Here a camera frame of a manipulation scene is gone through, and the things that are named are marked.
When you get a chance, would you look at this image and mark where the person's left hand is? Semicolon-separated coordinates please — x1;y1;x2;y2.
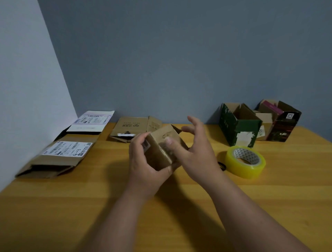
127;132;181;202

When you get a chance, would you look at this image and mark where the green box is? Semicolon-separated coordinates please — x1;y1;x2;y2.
219;102;263;149

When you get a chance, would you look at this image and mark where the pink and black carton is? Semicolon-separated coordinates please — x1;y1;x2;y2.
255;99;302;143

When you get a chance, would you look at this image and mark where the person's right hand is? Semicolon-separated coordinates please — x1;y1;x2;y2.
165;116;225;191

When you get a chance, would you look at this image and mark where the yellow tape roll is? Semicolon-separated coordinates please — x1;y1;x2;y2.
225;146;267;179

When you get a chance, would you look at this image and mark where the person's left forearm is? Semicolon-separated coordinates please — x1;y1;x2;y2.
80;188;154;252

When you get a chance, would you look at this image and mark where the brown carton with label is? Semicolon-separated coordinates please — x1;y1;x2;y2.
142;124;189;172

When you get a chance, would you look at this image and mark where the person's right forearm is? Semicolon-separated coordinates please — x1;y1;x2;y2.
207;176;312;252

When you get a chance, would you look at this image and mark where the small brown cardboard box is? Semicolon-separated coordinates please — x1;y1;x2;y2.
253;110;274;142

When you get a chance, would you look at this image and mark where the black box white label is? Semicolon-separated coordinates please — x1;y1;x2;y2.
54;110;115;142

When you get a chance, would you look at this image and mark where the plain brown carton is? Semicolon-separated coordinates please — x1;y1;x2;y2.
109;116;182;144

